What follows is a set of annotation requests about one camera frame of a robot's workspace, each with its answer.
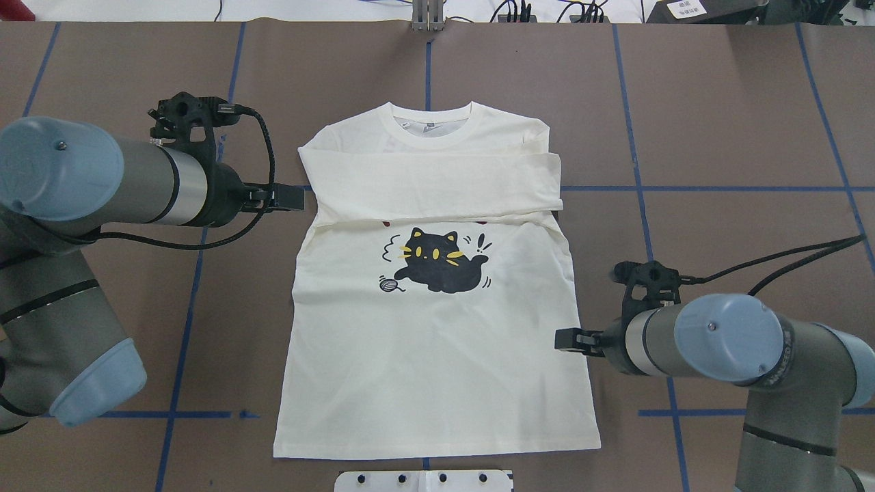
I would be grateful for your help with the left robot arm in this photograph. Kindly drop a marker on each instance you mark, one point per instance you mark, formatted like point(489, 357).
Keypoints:
point(65, 353)

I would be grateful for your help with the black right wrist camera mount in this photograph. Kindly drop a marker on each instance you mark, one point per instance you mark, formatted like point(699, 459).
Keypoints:
point(648, 286)

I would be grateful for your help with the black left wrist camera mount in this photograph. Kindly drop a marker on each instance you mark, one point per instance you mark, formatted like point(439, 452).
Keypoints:
point(188, 119)

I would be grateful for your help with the cream cat print shirt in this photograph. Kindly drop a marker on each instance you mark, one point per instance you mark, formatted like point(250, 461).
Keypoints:
point(427, 293)

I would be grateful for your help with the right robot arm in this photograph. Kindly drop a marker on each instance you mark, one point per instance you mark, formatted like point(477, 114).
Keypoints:
point(799, 376)

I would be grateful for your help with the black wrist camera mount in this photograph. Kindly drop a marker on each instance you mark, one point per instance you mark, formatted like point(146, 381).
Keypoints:
point(648, 286)
point(188, 119)

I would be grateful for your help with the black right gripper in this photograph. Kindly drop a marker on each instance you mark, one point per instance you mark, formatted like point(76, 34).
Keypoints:
point(613, 339)

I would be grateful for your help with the aluminium frame post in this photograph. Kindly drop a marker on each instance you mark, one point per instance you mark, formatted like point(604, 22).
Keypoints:
point(428, 15)

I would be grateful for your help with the white camera pole with base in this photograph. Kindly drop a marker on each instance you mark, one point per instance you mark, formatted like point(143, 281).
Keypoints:
point(426, 480)

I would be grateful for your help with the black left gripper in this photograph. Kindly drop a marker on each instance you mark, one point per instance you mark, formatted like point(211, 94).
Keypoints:
point(224, 198)

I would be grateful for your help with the black power adapter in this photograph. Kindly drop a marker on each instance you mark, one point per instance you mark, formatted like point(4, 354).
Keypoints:
point(706, 12)

